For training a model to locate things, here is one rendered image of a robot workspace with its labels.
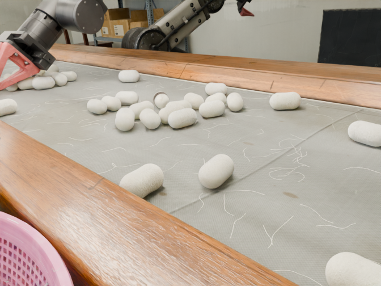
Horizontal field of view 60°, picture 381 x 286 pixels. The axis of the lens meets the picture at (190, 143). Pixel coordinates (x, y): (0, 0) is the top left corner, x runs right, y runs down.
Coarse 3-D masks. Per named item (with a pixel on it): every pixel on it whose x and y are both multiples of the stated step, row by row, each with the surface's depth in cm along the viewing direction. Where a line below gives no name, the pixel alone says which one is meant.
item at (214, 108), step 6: (210, 102) 38; (216, 102) 38; (222, 102) 39; (204, 108) 38; (210, 108) 38; (216, 108) 38; (222, 108) 38; (204, 114) 38; (210, 114) 38; (216, 114) 38
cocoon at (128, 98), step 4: (120, 92) 45; (124, 92) 45; (128, 92) 45; (132, 92) 45; (116, 96) 45; (120, 96) 45; (124, 96) 45; (128, 96) 44; (132, 96) 44; (136, 96) 45; (120, 100) 45; (124, 100) 45; (128, 100) 45; (132, 100) 45; (136, 100) 45; (124, 104) 46; (128, 104) 45
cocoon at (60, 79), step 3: (54, 75) 60; (57, 75) 59; (60, 75) 59; (63, 75) 60; (54, 78) 59; (57, 78) 59; (60, 78) 59; (63, 78) 59; (66, 78) 60; (57, 81) 59; (60, 81) 59; (63, 81) 59; (66, 81) 60; (57, 84) 60; (60, 84) 59; (63, 84) 60
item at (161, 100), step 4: (156, 92) 44; (156, 96) 43; (160, 96) 42; (164, 96) 42; (156, 100) 42; (160, 100) 42; (164, 100) 42; (168, 100) 42; (156, 104) 42; (160, 104) 42; (164, 104) 42; (160, 108) 43
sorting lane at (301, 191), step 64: (64, 64) 84; (64, 128) 39; (192, 128) 36; (256, 128) 35; (320, 128) 33; (192, 192) 24; (256, 192) 23; (320, 192) 23; (256, 256) 18; (320, 256) 17
